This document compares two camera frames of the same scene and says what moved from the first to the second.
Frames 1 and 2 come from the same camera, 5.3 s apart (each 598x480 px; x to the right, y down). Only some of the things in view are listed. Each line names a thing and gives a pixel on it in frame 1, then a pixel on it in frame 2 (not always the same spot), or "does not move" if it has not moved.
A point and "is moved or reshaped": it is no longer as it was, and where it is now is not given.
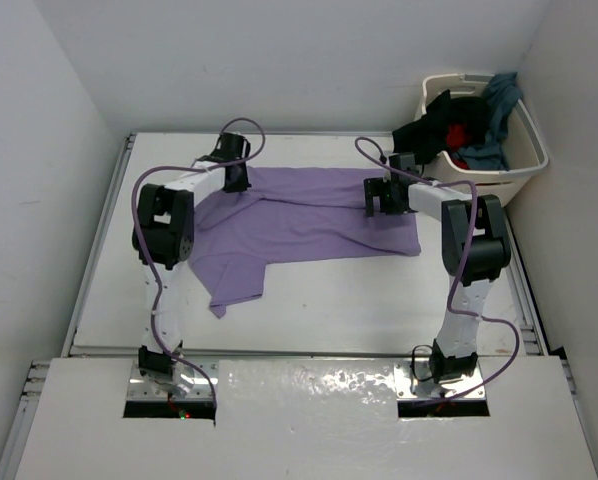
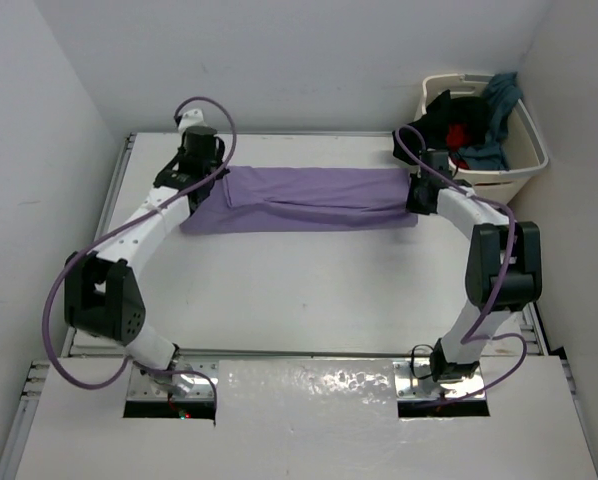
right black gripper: (377, 187) → (412, 204)
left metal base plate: (151, 386) does not move
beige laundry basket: (522, 144) does not move
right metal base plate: (414, 381) does not move
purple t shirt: (289, 212) is moved or reshaped
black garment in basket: (425, 136) does not move
